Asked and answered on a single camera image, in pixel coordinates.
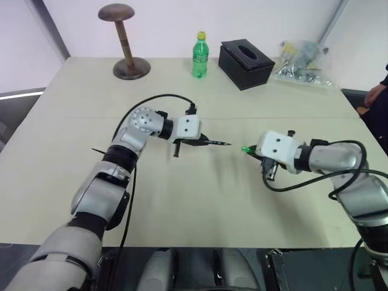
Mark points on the grey metal conduit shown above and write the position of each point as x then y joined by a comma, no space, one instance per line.
333,19

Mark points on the black tissue box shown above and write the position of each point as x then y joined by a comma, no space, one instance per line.
242,75

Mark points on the black marker pen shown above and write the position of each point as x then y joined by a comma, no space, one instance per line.
219,142

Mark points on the clear plastic bag of items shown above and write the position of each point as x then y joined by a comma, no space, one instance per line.
300,60

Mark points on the dark grey furniture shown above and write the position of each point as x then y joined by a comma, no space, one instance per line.
18,109
354,98

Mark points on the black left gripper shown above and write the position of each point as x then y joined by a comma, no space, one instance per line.
177,148

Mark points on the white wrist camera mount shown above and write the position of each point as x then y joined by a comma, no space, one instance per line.
277,147
189,125

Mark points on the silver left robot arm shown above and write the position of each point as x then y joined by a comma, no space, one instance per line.
91,194

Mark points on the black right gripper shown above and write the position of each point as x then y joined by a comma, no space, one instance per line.
268,168

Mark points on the green plastic soda bottle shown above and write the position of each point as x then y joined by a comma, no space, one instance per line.
200,60

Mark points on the bystander's bare hand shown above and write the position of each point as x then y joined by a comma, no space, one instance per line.
374,94

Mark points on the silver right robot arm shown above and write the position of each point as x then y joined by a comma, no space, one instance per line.
333,157

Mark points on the green marker cap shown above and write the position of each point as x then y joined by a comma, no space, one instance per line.
247,149

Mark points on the brown wooden hat stand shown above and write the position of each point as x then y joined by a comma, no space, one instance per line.
124,39

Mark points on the black box panel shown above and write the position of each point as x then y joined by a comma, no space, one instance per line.
309,269

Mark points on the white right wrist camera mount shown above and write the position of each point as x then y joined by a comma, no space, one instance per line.
277,147

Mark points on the bystander in dark clothing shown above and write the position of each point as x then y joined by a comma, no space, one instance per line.
380,121

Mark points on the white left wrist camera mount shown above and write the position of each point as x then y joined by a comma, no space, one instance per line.
189,125

